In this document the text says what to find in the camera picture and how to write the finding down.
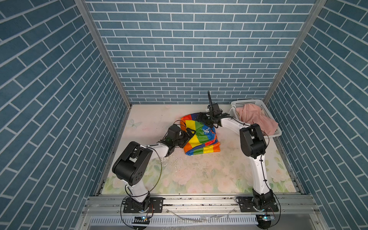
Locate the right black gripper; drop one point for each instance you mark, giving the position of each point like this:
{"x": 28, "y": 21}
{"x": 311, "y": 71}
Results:
{"x": 203, "y": 119}

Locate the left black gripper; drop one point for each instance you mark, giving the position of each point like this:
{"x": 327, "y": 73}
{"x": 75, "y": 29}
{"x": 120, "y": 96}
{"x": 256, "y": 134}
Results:
{"x": 186, "y": 137}

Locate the white plastic laundry basket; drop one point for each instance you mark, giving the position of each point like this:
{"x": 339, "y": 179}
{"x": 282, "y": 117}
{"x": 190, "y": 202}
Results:
{"x": 260, "y": 103}

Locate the rainbow striped shorts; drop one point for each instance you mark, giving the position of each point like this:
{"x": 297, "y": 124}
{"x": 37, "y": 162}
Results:
{"x": 205, "y": 139}

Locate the pink shorts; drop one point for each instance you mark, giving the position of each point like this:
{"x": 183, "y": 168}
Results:
{"x": 253, "y": 114}

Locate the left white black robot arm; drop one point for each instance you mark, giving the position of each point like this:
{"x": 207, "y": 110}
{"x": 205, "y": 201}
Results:
{"x": 131, "y": 165}

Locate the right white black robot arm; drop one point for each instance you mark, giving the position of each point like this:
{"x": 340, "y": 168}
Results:
{"x": 253, "y": 145}

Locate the left green circuit board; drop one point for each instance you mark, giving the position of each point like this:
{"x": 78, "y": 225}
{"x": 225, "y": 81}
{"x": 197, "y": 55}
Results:
{"x": 141, "y": 221}

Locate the green circuit board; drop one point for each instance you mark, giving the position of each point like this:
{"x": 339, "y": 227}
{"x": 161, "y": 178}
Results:
{"x": 264, "y": 220}
{"x": 141, "y": 221}

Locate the right green circuit board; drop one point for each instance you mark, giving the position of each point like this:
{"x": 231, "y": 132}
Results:
{"x": 264, "y": 220}

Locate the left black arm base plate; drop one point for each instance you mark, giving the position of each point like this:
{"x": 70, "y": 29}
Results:
{"x": 152, "y": 204}

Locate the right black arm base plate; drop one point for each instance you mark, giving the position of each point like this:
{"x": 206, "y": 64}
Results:
{"x": 257, "y": 204}

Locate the aluminium mounting rail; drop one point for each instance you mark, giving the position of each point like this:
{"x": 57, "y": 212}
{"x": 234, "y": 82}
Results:
{"x": 202, "y": 212}

